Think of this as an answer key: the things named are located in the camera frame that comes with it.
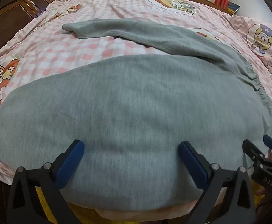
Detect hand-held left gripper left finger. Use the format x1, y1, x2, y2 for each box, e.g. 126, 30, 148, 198
7, 139, 85, 224

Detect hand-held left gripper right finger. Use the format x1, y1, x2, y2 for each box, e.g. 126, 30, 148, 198
177, 141, 258, 224

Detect grey pants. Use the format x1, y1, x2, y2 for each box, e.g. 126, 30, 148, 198
0, 18, 272, 210

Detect pink checked cartoon pillow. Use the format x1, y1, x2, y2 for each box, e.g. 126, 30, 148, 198
228, 15, 272, 75

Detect pink checked cartoon blanket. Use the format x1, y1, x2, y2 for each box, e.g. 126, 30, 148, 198
0, 0, 272, 185

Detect blue and yellow book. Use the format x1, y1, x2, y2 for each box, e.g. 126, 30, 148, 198
225, 1, 240, 14

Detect brown wooden wardrobe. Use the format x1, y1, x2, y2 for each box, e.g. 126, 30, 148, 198
0, 0, 81, 63

